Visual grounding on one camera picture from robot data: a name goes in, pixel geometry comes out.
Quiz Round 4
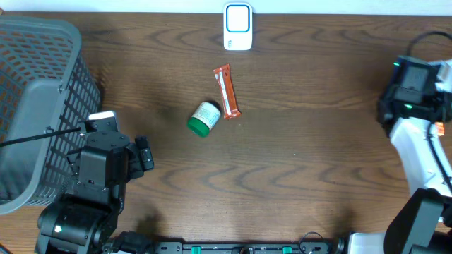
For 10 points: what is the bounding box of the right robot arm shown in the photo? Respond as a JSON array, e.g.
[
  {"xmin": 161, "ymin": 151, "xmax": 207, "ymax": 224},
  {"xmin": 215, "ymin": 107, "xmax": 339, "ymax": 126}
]
[{"xmin": 347, "ymin": 82, "xmax": 451, "ymax": 253}]

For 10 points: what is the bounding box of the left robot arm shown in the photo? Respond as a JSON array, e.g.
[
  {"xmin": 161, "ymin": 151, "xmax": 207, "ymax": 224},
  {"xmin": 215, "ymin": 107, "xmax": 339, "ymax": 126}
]
[{"xmin": 35, "ymin": 111, "xmax": 154, "ymax": 253}]

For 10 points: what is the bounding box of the green lid white jar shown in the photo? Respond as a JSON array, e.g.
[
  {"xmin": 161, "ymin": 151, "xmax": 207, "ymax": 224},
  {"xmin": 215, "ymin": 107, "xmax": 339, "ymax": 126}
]
[{"xmin": 187, "ymin": 102, "xmax": 221, "ymax": 138}]

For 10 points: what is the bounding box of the grey plastic basket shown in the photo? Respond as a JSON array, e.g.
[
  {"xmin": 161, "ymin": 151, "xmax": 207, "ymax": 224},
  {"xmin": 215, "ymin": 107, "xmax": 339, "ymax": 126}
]
[{"xmin": 1, "ymin": 16, "xmax": 101, "ymax": 214}]

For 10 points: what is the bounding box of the white barcode scanner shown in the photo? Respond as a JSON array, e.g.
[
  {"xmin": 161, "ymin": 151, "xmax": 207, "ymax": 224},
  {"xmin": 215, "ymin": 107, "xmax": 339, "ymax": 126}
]
[{"xmin": 223, "ymin": 2, "xmax": 253, "ymax": 51}]

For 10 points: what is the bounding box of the orange white small box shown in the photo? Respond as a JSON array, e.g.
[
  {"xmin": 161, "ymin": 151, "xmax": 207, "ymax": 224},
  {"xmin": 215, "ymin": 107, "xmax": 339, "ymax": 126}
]
[{"xmin": 435, "ymin": 122, "xmax": 445, "ymax": 137}]

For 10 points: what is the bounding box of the left black cable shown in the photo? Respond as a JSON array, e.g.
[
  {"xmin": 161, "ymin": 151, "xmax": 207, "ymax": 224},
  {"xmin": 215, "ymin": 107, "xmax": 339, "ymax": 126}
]
[{"xmin": 0, "ymin": 126, "xmax": 82, "ymax": 148}]

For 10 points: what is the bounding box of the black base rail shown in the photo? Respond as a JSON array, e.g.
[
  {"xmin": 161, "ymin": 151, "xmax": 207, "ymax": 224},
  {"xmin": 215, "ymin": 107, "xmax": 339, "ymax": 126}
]
[{"xmin": 105, "ymin": 231, "xmax": 345, "ymax": 254}]

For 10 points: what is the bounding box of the orange snack bar wrapper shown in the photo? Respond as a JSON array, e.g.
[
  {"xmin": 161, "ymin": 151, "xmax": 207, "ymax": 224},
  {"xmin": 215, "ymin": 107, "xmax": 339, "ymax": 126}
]
[{"xmin": 213, "ymin": 64, "xmax": 242, "ymax": 119}]

